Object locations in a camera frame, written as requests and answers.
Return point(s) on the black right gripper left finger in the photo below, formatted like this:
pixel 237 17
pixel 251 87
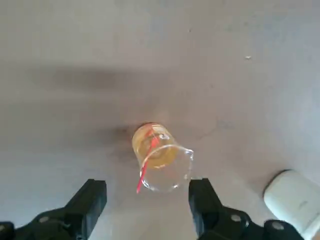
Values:
pixel 82 207

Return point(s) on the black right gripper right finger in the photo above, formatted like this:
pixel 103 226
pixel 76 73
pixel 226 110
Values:
pixel 207 207

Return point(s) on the clear measuring cup yellow liquid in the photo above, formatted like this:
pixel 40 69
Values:
pixel 165 152

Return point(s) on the red stirring stick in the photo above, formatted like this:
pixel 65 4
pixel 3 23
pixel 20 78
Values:
pixel 143 172

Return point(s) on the cream trash bin with lid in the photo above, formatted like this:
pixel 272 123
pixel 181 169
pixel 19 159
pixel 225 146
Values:
pixel 290 197

